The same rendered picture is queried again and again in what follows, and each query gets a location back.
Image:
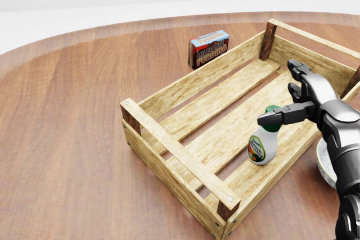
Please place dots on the white salad dressing bottle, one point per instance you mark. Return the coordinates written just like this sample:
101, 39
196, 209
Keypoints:
263, 144

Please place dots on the wooden slat tray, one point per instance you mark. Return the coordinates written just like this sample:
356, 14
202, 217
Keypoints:
225, 127

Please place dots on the patterned bowl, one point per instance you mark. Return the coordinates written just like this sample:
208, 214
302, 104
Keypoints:
324, 161

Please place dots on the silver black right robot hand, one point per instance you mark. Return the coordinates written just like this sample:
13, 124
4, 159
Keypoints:
323, 102

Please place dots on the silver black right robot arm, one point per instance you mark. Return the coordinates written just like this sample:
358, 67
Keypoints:
348, 192

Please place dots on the chocolate pudding box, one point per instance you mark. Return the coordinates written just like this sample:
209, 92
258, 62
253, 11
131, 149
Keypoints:
208, 49

